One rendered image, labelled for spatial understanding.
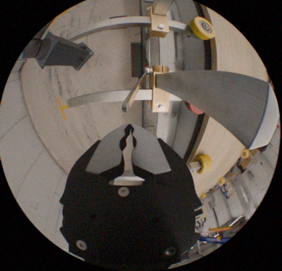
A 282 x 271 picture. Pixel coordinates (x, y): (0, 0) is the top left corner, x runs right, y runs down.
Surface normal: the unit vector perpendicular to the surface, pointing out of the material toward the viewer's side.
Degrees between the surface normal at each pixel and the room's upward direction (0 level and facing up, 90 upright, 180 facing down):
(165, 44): 0
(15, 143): 90
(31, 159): 90
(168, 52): 0
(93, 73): 0
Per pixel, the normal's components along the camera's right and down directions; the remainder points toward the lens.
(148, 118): 0.04, 0.53
